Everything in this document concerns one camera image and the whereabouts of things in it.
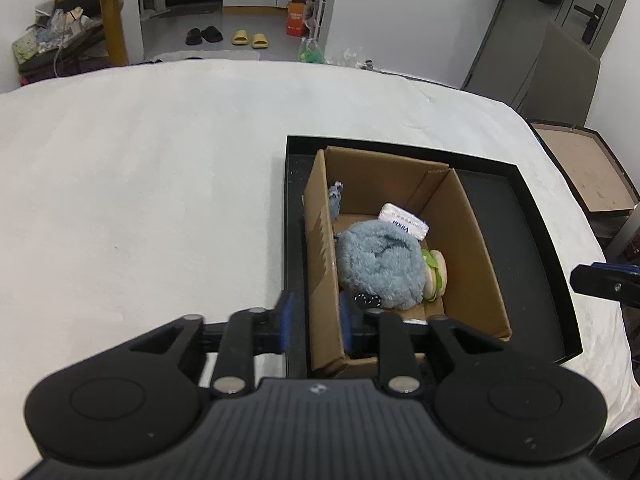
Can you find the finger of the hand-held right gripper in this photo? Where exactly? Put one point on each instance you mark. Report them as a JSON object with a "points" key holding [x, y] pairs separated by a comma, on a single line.
{"points": [[610, 285]]}

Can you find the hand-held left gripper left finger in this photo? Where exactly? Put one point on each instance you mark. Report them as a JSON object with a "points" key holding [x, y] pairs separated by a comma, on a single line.
{"points": [[287, 321]]}

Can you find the small grey-blue plush toy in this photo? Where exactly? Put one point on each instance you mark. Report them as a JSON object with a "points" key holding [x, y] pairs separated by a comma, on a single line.
{"points": [[335, 200]]}

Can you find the green plastic bag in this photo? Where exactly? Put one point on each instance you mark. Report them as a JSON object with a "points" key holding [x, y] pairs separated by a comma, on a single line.
{"points": [[311, 51]]}

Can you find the black shallow tray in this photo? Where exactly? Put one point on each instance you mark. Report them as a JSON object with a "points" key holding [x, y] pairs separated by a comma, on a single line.
{"points": [[505, 260]]}

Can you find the plastic-wrapped tissue pack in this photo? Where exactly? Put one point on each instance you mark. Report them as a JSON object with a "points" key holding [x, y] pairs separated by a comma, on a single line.
{"points": [[405, 222]]}

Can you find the fluffy blue plush cushion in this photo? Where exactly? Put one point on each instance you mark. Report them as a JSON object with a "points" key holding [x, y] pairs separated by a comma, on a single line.
{"points": [[375, 260]]}

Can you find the black slipper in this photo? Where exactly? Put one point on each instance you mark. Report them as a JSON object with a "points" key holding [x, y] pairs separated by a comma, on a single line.
{"points": [[193, 37], [212, 34]]}

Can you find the brown flat framed board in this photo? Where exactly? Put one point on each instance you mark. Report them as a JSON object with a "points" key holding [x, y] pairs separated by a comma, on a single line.
{"points": [[585, 165]]}

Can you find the yellow wooden table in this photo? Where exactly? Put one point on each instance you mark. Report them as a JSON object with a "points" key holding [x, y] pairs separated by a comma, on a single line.
{"points": [[114, 25]]}

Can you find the orange carton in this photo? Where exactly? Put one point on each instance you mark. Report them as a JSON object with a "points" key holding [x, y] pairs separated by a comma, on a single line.
{"points": [[295, 21]]}

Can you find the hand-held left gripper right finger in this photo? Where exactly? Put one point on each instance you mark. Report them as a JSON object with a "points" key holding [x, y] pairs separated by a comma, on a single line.
{"points": [[347, 326]]}

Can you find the pile of household clutter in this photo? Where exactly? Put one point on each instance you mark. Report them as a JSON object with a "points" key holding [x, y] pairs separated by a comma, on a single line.
{"points": [[50, 35]]}

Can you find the clear crumpled plastic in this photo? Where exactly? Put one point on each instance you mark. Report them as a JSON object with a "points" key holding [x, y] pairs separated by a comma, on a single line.
{"points": [[357, 59]]}

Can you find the burger plush toy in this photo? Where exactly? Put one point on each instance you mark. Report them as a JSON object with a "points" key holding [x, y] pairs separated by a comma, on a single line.
{"points": [[436, 275]]}

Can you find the brown leaning board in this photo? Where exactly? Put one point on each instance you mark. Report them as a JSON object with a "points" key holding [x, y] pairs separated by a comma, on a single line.
{"points": [[560, 75]]}

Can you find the brown cardboard box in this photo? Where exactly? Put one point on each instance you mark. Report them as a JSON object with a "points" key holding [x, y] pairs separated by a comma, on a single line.
{"points": [[370, 180]]}

